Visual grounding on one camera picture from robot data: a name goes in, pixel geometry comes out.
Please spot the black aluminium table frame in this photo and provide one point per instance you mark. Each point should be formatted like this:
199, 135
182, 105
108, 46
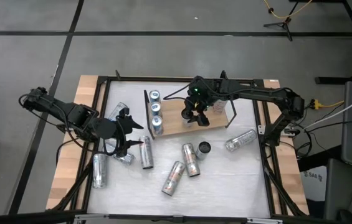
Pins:
268, 186

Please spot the Celsius Tropical Vibe can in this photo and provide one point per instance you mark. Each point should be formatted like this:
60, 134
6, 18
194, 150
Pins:
146, 152
188, 119
191, 155
173, 178
241, 140

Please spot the Celsius Peach Vibe can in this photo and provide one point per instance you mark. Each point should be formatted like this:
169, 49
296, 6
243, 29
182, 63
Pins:
220, 107

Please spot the white table mat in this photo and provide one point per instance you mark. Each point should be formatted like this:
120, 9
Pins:
225, 199

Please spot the white printed bag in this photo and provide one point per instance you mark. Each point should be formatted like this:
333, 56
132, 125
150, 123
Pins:
314, 180

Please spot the Celsius can with blue base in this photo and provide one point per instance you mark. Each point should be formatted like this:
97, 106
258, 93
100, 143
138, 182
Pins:
203, 151

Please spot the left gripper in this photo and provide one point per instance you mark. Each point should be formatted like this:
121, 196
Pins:
107, 129

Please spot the black desk frame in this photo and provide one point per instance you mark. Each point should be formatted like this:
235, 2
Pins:
331, 80

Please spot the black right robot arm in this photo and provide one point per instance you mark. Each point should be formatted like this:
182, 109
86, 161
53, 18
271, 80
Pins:
256, 93

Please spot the blue silver Red Bull can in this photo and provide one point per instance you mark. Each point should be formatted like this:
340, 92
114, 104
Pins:
157, 124
128, 159
154, 96
116, 110
155, 109

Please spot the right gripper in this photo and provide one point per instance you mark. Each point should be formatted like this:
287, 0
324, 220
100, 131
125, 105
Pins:
203, 93

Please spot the silver can with red print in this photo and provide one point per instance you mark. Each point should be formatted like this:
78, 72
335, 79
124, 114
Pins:
99, 170

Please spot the wooden tray board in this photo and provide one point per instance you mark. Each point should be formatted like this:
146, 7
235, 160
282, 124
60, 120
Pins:
174, 123

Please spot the black tripod stand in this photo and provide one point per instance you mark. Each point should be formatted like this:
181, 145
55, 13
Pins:
284, 22

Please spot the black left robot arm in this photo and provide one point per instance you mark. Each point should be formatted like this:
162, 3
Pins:
69, 113

